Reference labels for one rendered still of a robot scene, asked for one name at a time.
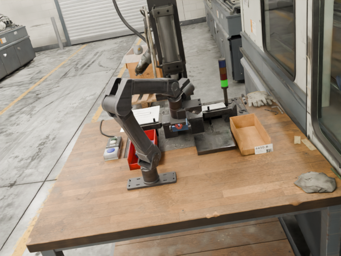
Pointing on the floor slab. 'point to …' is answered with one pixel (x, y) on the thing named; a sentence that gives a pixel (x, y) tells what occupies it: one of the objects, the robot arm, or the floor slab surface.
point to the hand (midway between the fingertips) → (179, 127)
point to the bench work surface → (188, 198)
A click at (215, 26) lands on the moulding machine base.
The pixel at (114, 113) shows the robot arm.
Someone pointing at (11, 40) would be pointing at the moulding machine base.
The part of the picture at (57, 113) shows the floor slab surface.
